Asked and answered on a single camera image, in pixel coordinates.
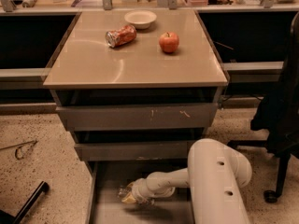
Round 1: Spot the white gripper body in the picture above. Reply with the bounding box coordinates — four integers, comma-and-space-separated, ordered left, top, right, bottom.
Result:
131, 178, 152, 203

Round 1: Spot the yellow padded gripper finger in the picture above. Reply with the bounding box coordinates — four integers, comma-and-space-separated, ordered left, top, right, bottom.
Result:
121, 194, 136, 204

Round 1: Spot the clear plastic water bottle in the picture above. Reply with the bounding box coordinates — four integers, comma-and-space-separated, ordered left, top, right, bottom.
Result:
118, 182, 154, 205

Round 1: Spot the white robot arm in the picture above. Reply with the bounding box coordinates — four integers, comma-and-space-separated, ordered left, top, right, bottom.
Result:
121, 138, 252, 224

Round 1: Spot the grey open bottom drawer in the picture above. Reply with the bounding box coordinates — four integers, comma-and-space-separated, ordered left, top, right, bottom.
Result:
86, 160, 195, 224

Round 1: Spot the grey middle drawer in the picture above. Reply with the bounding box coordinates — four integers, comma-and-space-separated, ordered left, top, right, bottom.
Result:
74, 140, 195, 161

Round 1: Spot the grey top drawer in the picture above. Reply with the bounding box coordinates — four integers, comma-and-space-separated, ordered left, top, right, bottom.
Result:
56, 103, 218, 131

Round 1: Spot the grey drawer cabinet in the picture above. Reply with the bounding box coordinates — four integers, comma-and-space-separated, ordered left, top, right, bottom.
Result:
42, 8, 229, 165

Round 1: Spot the black chair leg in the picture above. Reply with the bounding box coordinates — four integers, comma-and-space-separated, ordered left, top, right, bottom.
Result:
0, 181, 50, 224

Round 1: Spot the red apple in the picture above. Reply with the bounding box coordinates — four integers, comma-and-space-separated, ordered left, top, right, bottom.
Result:
159, 32, 179, 53

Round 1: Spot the crushed orange soda can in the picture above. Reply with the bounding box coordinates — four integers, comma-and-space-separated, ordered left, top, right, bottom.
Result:
106, 25, 136, 48

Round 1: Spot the black office chair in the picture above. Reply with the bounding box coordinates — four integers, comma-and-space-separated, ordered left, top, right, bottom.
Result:
228, 13, 299, 203

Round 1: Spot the white paper bowl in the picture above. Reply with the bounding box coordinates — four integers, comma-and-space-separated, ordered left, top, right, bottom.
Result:
124, 10, 157, 30

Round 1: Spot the cable on floor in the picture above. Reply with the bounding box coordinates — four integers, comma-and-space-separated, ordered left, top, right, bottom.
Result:
0, 139, 39, 161

